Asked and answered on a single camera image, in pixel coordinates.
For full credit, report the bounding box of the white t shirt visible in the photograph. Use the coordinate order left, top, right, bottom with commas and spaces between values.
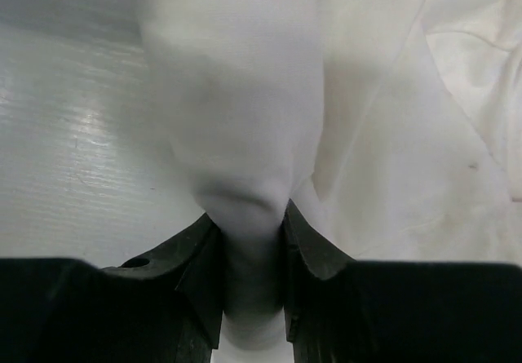
137, 0, 521, 362

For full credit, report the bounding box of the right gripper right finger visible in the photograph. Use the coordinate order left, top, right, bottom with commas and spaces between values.
281, 201, 353, 344

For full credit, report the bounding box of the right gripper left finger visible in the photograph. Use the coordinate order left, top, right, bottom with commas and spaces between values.
104, 215, 223, 349

